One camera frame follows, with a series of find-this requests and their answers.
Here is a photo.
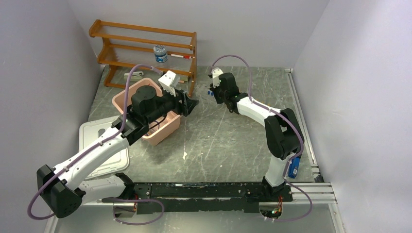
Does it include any blue tool by wall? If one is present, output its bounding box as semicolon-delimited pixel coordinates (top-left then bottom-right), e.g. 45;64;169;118
288;156;301;179

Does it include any wooden shelf rack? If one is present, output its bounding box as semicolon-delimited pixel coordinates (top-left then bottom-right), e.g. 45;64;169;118
88;19;197;96

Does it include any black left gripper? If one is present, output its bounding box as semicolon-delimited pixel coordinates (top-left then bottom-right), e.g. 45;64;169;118
145;85;199;124

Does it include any white tub lid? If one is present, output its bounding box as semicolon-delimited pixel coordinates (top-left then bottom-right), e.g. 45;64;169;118
78;116;130;180

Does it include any red white marker pen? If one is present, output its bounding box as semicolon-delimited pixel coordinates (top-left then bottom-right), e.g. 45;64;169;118
169;54;192;60

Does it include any clear acrylic tube rack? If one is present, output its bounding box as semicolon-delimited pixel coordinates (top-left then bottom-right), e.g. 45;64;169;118
193;82;213;105

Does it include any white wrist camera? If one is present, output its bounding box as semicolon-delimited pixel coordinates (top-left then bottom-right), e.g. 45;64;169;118
158;70;180;97
211;67;223;88

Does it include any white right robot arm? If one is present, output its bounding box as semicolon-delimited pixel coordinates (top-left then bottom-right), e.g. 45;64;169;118
209;68;304;201

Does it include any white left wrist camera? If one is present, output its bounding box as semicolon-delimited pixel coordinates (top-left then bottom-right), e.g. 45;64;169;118
158;70;180;97

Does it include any blue white jar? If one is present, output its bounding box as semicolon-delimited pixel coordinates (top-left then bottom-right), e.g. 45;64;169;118
153;45;168;63

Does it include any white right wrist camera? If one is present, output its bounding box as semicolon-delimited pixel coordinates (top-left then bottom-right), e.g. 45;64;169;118
211;67;223;88

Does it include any pink plastic tub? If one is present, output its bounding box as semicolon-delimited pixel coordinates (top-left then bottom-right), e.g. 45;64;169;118
112;77;182;147

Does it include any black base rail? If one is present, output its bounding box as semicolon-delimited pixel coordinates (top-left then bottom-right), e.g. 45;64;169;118
102;173;293;216

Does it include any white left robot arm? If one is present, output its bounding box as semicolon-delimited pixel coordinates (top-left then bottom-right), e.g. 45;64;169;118
36;85;199;218

